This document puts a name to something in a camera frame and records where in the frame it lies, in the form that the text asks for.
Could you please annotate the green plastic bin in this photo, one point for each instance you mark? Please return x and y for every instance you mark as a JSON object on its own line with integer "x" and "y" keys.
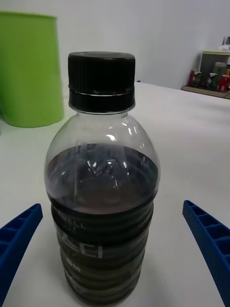
{"x": 28, "y": 72}

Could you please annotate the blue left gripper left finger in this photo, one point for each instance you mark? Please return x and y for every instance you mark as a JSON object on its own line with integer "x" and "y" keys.
{"x": 16, "y": 236}

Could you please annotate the dark drink bottle black cap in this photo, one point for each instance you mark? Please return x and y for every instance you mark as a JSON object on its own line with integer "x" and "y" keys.
{"x": 101, "y": 192}

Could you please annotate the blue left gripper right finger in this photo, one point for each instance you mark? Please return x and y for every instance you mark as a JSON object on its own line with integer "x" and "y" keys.
{"x": 210, "y": 236}

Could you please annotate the grey box with pale lid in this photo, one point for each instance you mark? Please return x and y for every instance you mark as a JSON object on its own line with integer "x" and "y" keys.
{"x": 214, "y": 69}

